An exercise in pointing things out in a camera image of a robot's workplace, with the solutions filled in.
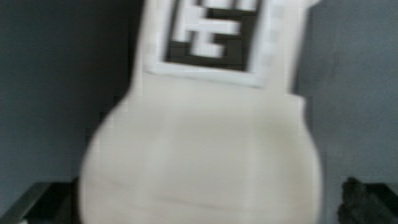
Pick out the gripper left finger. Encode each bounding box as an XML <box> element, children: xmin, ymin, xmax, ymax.
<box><xmin>0</xmin><ymin>179</ymin><xmax>80</xmax><ymax>224</ymax></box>

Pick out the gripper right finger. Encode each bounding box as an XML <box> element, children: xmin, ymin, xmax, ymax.
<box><xmin>338</xmin><ymin>177</ymin><xmax>398</xmax><ymax>224</ymax></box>

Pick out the white lamp bulb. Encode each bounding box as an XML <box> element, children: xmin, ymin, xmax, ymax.
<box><xmin>80</xmin><ymin>0</ymin><xmax>322</xmax><ymax>224</ymax></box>

